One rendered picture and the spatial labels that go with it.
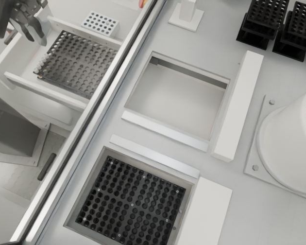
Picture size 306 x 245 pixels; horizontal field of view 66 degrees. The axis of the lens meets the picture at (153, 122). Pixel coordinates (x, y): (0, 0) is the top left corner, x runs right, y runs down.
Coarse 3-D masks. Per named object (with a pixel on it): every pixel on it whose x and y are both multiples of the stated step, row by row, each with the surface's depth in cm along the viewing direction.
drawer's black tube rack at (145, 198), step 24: (120, 168) 64; (120, 192) 59; (144, 192) 63; (168, 192) 60; (96, 216) 57; (120, 216) 60; (144, 216) 57; (168, 216) 58; (120, 240) 58; (144, 240) 56
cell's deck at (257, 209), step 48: (240, 0) 78; (144, 48) 70; (192, 48) 70; (240, 48) 71; (288, 96) 65; (96, 144) 59; (144, 144) 59; (240, 144) 60; (192, 192) 55; (240, 192) 56; (288, 192) 56; (48, 240) 51; (96, 240) 53; (240, 240) 52; (288, 240) 52
